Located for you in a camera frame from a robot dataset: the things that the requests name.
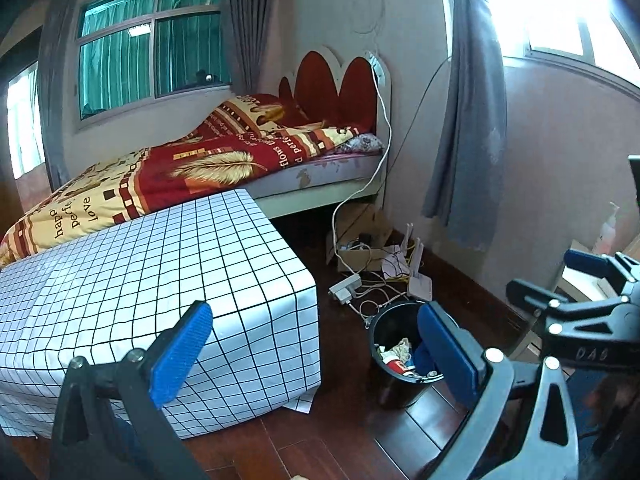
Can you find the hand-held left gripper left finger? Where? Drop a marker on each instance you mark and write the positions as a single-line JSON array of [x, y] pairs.
[[182, 355]]

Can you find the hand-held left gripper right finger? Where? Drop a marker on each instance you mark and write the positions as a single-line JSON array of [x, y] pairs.
[[447, 360]]

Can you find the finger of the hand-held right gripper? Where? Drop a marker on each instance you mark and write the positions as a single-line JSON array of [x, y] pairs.
[[590, 261], [532, 300]]

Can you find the red paper cup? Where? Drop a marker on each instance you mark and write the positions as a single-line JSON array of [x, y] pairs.
[[400, 366]]

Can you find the beige knotted cloth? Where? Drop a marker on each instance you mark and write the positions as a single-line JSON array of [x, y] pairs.
[[397, 347]]

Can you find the black plastic bucket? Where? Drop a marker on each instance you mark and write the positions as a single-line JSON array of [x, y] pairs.
[[395, 320]]

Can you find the dark cabinet with white top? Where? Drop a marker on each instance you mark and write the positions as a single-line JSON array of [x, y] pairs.
[[582, 287]]

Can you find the pink pump bottle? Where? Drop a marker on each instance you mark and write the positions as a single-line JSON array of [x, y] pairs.
[[607, 232]]

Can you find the white router with antennae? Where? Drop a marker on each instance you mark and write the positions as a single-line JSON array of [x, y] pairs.
[[421, 285], [397, 260]]

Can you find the white checked tablecloth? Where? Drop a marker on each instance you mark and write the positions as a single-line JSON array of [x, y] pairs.
[[150, 270]]

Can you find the white power strip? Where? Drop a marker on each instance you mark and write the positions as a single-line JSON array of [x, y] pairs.
[[345, 287]]

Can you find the cardboard box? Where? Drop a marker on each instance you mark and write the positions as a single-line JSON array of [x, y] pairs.
[[357, 260]]

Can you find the red yellow printed blanket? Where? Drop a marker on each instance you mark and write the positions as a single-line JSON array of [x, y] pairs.
[[175, 170]]

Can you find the grey patterned curtain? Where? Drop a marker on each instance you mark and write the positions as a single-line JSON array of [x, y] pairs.
[[470, 110]]

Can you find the brown wardrobe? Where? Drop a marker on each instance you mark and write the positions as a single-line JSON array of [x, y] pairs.
[[10, 205]]

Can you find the white bed with red headboard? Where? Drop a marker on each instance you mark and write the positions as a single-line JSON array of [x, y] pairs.
[[320, 170]]

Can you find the floral pillow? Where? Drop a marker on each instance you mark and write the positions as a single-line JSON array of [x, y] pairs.
[[365, 144]]

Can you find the narrow bright window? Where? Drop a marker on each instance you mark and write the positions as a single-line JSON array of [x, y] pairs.
[[22, 120]]

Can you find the large window with green curtain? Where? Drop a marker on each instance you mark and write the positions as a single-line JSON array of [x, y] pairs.
[[150, 45]]

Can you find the bright window above wall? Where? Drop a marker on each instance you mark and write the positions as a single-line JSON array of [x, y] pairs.
[[565, 10]]

